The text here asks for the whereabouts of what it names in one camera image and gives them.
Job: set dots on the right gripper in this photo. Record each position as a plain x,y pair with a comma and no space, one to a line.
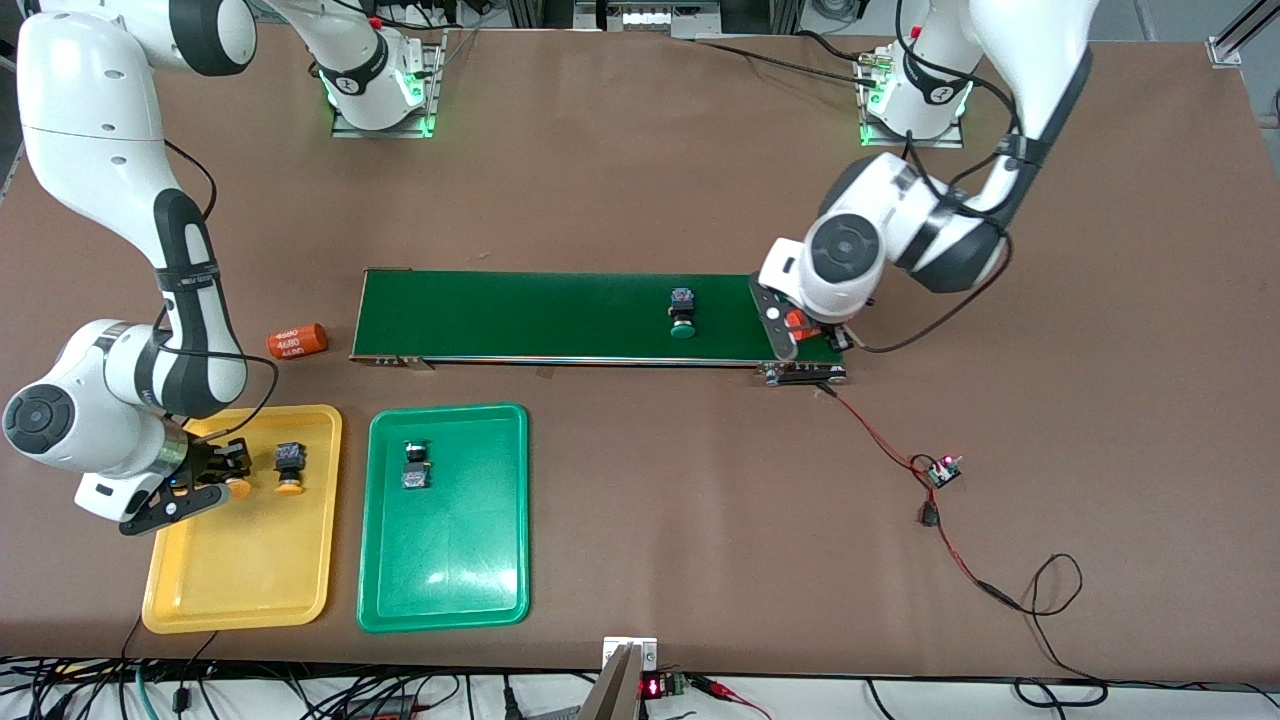
212,457

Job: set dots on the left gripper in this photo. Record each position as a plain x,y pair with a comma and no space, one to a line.
829,334

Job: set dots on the yellow mushroom push button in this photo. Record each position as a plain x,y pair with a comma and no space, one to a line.
290,487
238,489

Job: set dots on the green mushroom push button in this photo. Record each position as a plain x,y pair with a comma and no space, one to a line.
416,478
683,328

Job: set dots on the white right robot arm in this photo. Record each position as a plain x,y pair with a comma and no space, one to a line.
90,110

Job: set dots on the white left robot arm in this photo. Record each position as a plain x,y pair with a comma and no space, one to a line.
1040,50

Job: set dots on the yellow plastic tray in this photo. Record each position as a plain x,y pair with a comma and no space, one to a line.
240,560

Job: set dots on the black motor controller board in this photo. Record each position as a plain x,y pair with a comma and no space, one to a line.
942,473

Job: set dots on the green plastic tray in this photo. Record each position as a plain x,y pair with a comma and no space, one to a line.
445,560

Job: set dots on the green belt conveyor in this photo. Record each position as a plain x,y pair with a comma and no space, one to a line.
550,315

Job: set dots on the black power adapter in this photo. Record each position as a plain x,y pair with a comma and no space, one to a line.
385,708

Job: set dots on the red LED display module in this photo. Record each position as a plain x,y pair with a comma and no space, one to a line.
652,687

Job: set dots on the silver metal frame structure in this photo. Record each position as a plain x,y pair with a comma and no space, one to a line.
650,18

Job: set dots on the silver camera pole bracket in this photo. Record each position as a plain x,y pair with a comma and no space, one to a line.
615,690

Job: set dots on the aluminium table corner bracket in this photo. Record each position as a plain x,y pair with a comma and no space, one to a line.
1235,45

